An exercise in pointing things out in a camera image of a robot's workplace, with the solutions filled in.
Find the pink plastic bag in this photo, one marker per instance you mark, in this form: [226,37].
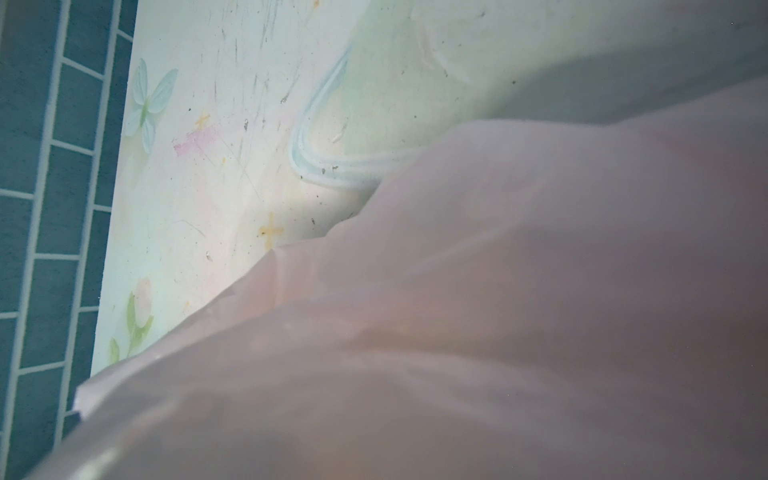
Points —
[525,300]

